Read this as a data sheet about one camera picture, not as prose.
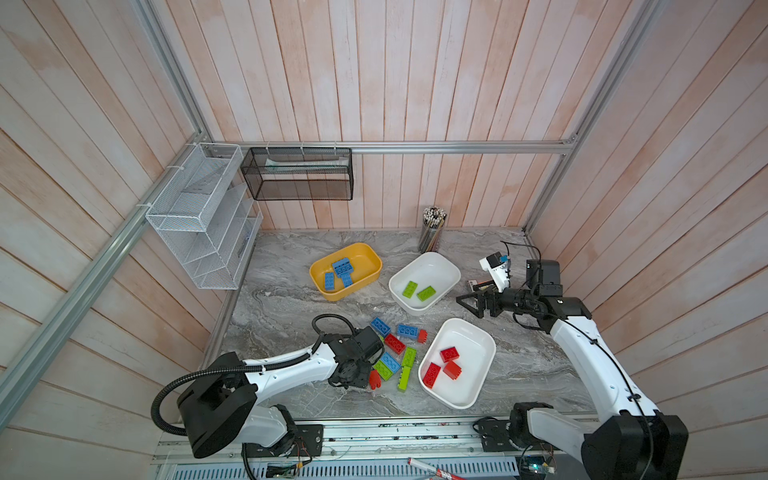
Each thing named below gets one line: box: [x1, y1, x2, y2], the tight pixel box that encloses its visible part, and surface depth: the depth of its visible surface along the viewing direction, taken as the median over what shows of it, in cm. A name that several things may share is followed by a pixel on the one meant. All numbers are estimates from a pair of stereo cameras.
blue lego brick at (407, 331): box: [397, 324, 419, 339], surface depth 94 cm
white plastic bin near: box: [418, 318, 497, 410], surface depth 86 cm
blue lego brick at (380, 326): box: [370, 317, 391, 337], surface depth 94 cm
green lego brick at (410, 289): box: [402, 280, 419, 299], surface depth 103 cm
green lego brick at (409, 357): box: [402, 347, 417, 368], surface depth 89 cm
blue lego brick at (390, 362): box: [380, 352, 402, 374], surface depth 88 cm
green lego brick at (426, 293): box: [417, 285, 437, 302], surface depth 103 cm
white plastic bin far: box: [388, 252, 461, 316], surface depth 105 cm
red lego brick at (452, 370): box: [443, 360, 462, 381], surface depth 85 cm
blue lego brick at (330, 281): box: [325, 272, 335, 291], surface depth 106 cm
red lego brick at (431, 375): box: [422, 362, 441, 389], surface depth 85 cm
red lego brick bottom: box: [369, 369, 382, 390], surface depth 83 cm
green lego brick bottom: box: [397, 366, 411, 393], surface depth 83 cm
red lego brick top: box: [440, 346, 460, 363], surface depth 88 cm
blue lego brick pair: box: [332, 257, 354, 287], surface depth 109 cm
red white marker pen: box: [407, 457, 464, 480], surface depth 71 cm
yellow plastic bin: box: [325, 243, 383, 301], surface depth 109 cm
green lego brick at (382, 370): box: [372, 360, 394, 381], surface depth 86 cm
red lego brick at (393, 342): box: [384, 333, 407, 355], surface depth 90 cm
